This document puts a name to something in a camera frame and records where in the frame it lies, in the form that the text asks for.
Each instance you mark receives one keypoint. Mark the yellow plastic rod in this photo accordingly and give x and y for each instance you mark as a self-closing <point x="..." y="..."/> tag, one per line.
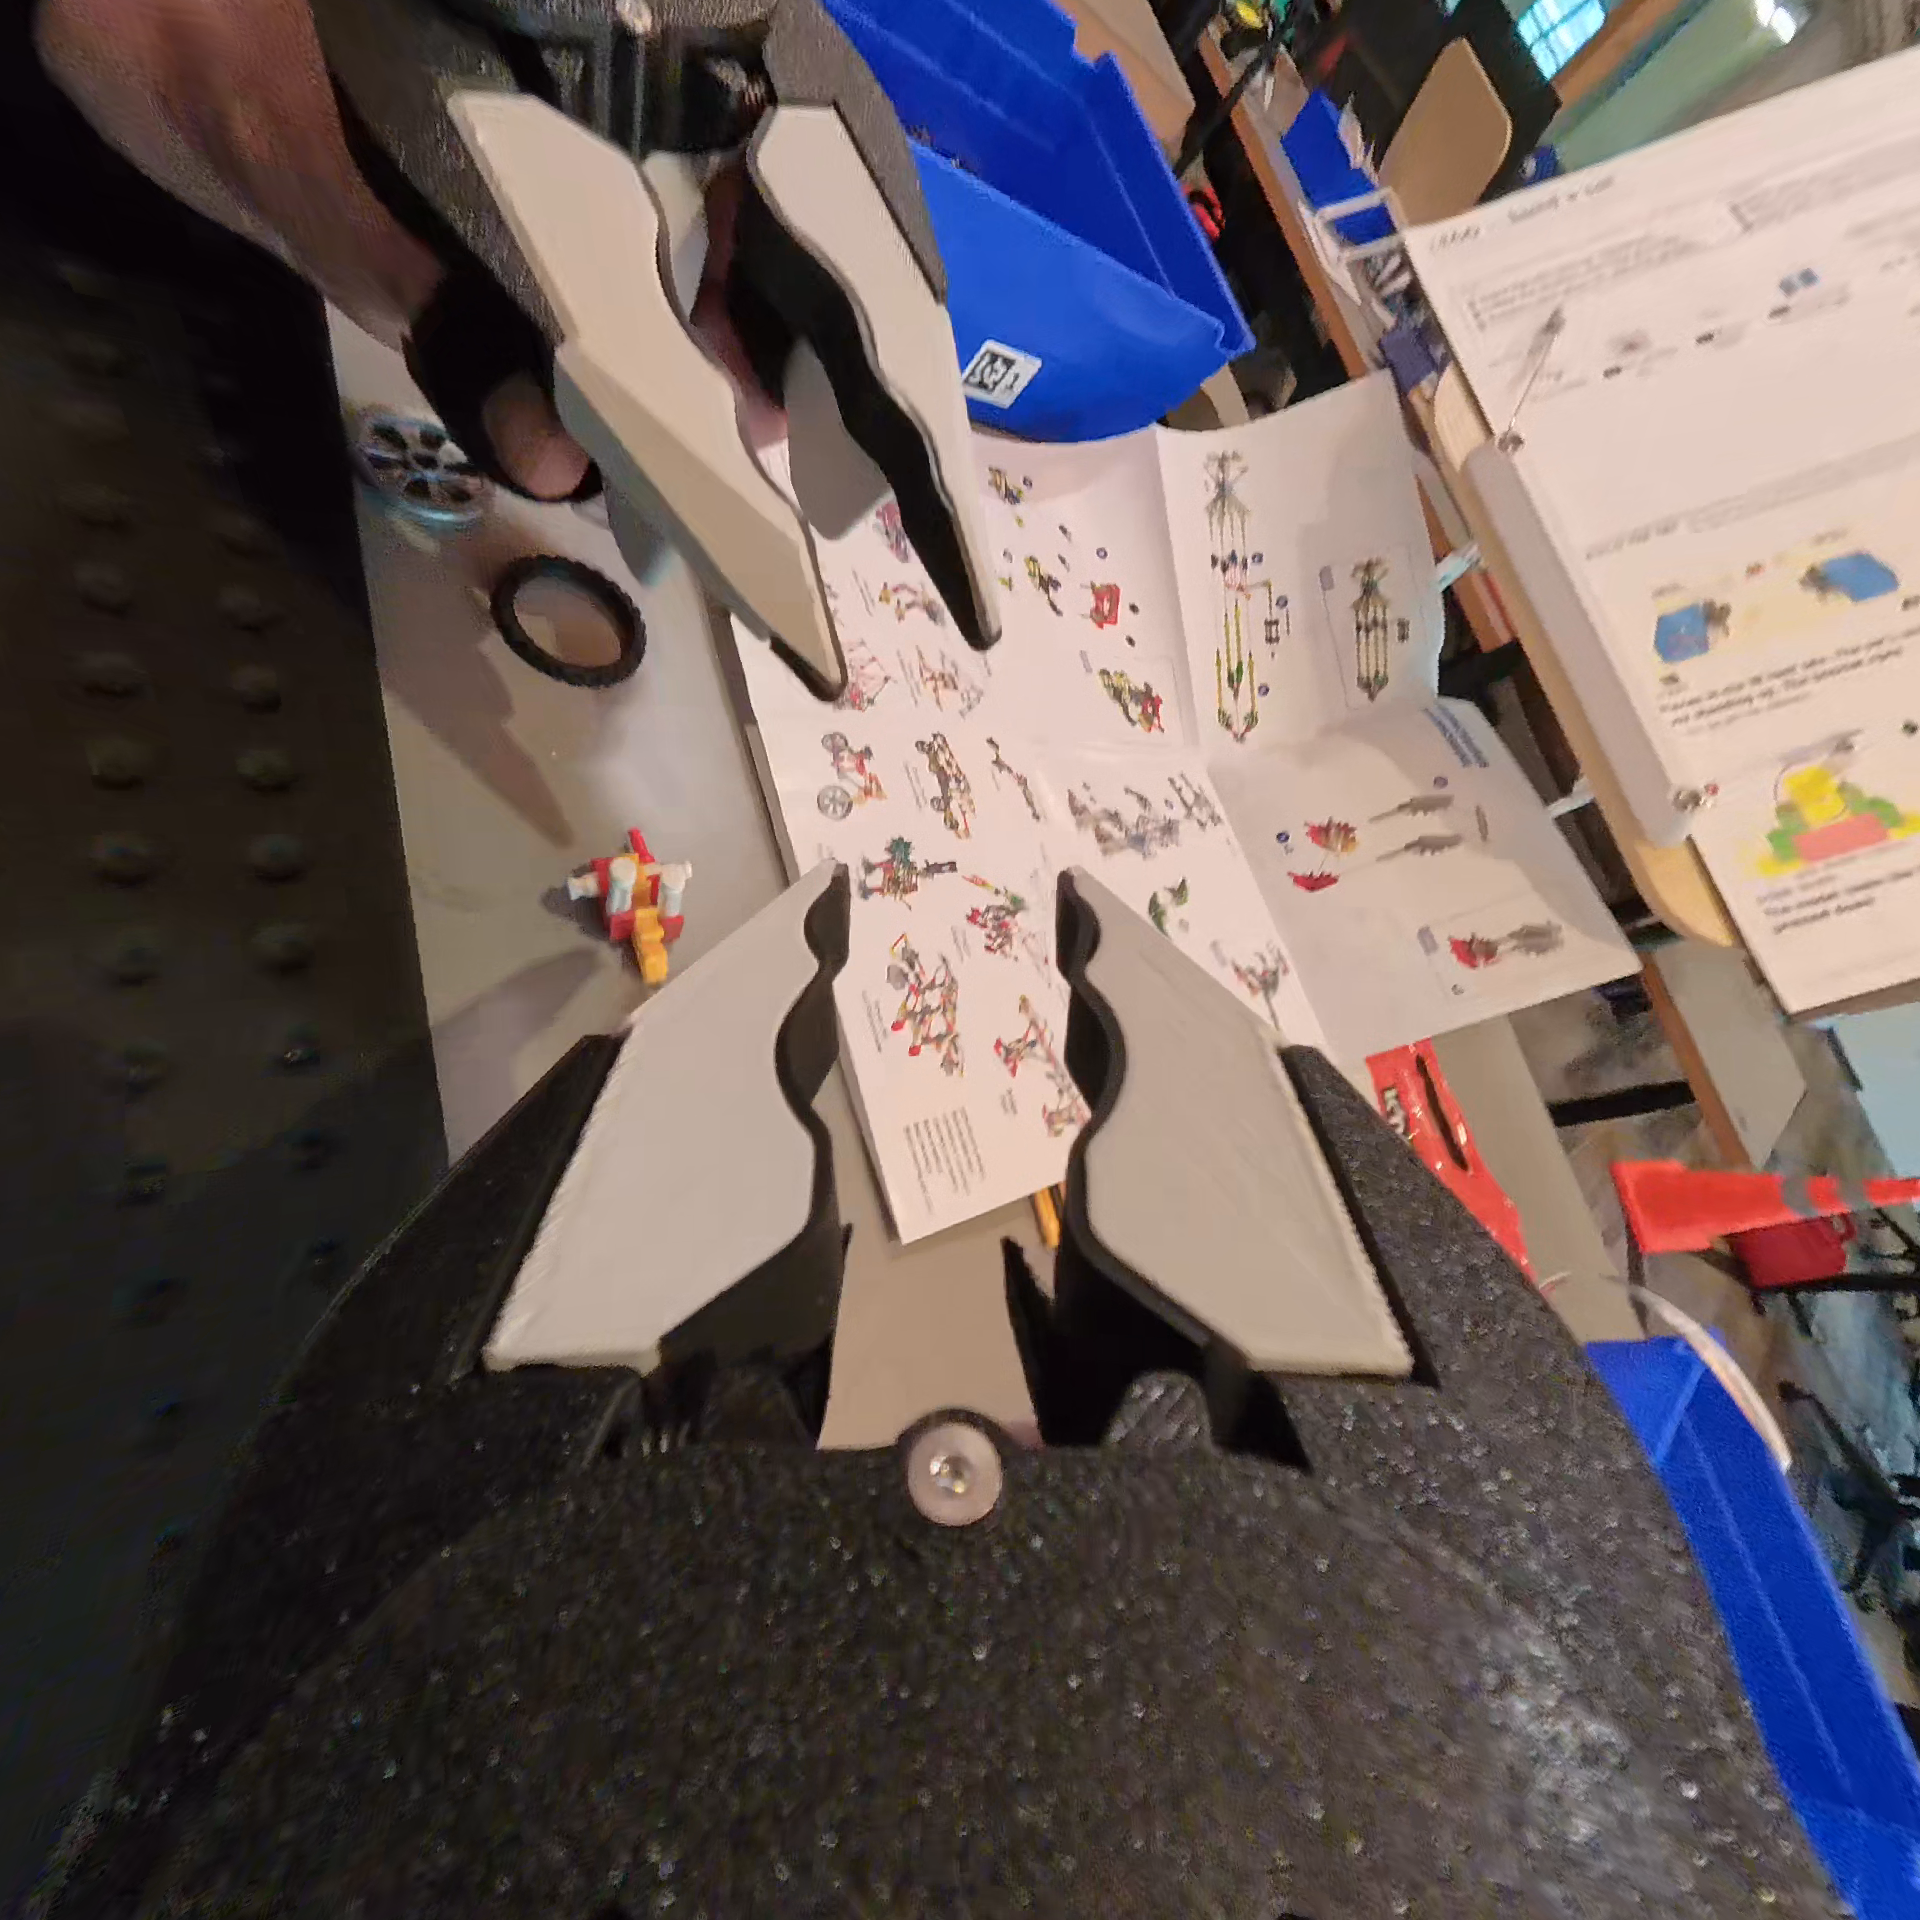
<point x="1046" y="1219"/>

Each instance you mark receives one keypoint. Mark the white printed instruction sheet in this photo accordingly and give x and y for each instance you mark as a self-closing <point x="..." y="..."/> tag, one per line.
<point x="1319" y="630"/>

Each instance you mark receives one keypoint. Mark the red container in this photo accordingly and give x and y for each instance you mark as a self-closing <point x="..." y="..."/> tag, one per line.
<point x="1724" y="1207"/>

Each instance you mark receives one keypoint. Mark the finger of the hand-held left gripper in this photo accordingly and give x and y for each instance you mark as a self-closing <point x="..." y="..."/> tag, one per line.
<point x="869" y="255"/>
<point x="600" y="270"/>

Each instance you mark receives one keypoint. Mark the white illustrated task sheet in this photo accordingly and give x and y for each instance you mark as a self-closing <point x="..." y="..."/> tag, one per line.
<point x="1724" y="375"/>

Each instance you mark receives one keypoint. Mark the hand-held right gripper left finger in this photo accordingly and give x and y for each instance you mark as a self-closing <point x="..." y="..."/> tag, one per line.
<point x="676" y="1184"/>

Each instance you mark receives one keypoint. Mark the blue plastic bin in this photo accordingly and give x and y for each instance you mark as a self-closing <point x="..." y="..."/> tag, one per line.
<point x="1049" y="106"/>
<point x="1770" y="1621"/>

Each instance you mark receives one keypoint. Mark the orange and red toy bag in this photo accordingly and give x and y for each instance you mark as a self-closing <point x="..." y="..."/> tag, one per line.
<point x="1440" y="1141"/>

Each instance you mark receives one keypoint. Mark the beige chair back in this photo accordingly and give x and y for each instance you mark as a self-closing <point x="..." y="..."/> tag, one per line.
<point x="1448" y="136"/>

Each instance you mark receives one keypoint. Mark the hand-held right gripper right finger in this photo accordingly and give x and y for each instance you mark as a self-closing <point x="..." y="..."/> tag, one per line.
<point x="1230" y="1184"/>

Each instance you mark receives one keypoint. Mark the red plastic connector piece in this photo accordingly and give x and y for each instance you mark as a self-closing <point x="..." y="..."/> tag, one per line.
<point x="623" y="878"/>

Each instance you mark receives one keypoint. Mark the black toy tyre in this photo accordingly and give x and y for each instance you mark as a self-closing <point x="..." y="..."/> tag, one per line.
<point x="517" y="661"/>

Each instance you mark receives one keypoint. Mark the white plastic rod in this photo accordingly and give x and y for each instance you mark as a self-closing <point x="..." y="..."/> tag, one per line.
<point x="676" y="885"/>
<point x="589" y="885"/>

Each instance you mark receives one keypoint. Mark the person's left hand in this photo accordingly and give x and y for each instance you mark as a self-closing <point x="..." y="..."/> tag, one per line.
<point x="225" y="120"/>

